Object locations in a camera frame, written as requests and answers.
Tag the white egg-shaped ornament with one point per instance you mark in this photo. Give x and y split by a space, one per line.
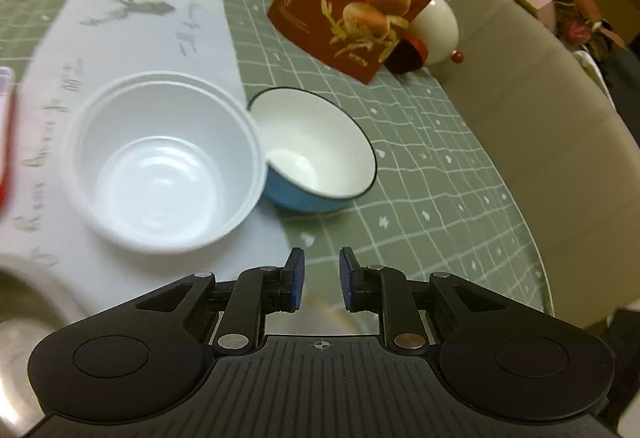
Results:
440 28

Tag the white plastic bowl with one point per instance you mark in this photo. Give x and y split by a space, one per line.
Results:
165 168

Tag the green checked tablecloth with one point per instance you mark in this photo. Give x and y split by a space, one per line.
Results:
425 168

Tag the blue enamel bowl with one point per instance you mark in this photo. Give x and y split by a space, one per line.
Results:
320 138

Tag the white deer print table runner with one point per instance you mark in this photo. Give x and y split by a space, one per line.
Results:
150 43

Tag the red white packet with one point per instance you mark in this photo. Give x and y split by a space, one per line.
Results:
6 143

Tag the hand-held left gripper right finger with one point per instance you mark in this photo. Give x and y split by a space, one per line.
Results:
346 278

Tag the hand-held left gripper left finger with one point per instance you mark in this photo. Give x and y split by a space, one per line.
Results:
297 278

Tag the dark red round cup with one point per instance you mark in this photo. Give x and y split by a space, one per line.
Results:
407 56

